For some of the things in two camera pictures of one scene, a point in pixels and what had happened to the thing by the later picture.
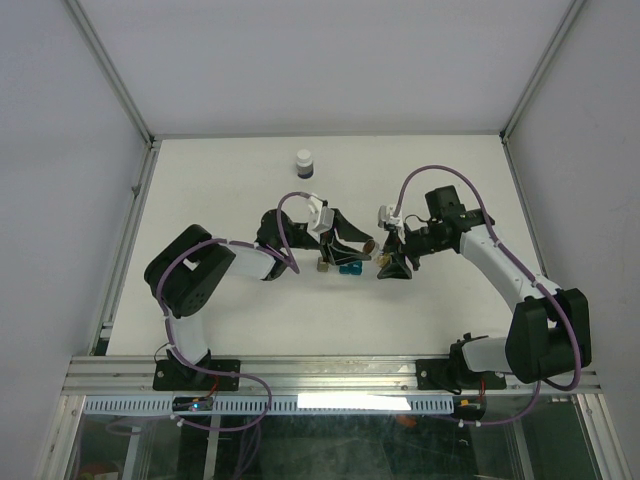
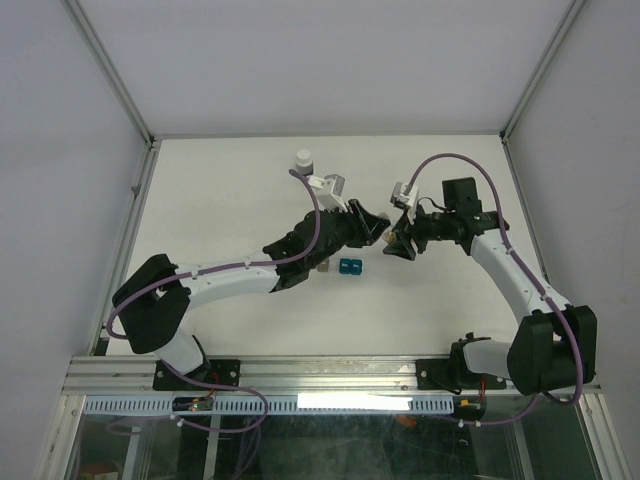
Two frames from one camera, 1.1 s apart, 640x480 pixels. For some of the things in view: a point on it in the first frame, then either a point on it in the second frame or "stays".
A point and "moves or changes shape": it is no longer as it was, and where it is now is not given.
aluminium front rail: x=302 y=376 stays
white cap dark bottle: x=304 y=164 stays
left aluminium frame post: x=111 y=69 stays
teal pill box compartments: x=352 y=268 stays
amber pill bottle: x=384 y=260 moves or changes shape
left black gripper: x=335 y=252 -> x=365 y=227
